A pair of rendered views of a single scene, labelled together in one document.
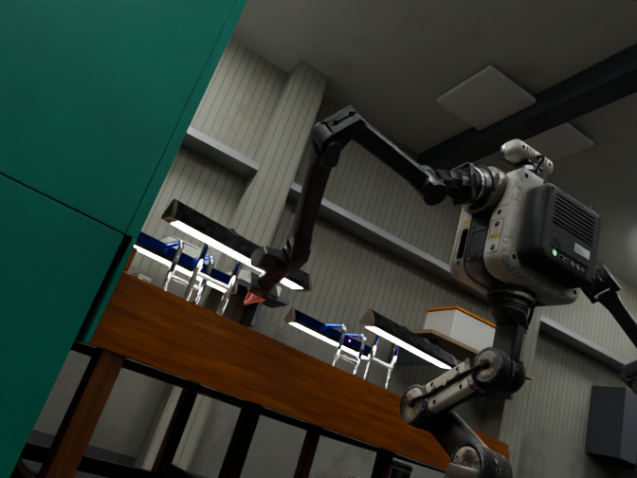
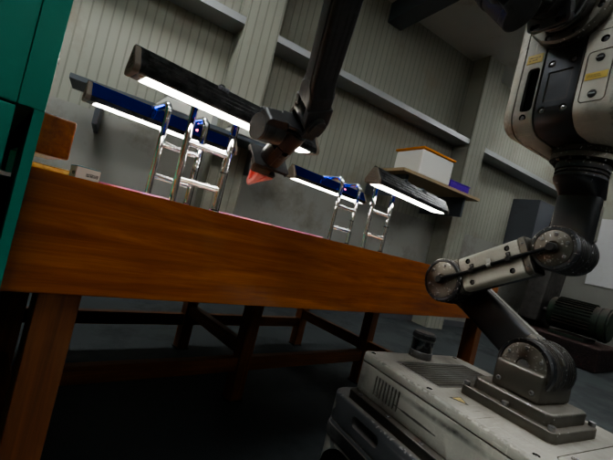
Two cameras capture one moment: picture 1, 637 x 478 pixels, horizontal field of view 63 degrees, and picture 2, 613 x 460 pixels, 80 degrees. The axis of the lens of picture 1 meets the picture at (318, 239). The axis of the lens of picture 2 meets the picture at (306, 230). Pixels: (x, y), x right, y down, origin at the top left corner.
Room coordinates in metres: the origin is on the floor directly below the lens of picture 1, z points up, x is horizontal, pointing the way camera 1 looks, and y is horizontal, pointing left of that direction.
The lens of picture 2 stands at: (0.70, 0.10, 0.76)
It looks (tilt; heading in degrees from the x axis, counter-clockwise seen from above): 1 degrees up; 353
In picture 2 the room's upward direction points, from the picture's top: 14 degrees clockwise
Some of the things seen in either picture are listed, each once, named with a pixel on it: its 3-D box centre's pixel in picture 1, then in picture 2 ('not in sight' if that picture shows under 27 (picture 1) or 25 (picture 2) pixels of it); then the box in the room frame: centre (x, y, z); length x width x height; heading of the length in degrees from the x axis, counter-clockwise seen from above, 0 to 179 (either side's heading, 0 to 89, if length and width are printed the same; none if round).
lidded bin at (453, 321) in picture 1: (458, 332); (422, 167); (4.43, -1.42, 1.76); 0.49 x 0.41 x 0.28; 113
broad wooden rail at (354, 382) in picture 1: (348, 406); (367, 278); (1.83, -0.27, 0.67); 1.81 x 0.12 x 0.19; 125
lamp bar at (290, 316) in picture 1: (333, 335); (329, 185); (2.82, -0.24, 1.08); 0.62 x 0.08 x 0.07; 125
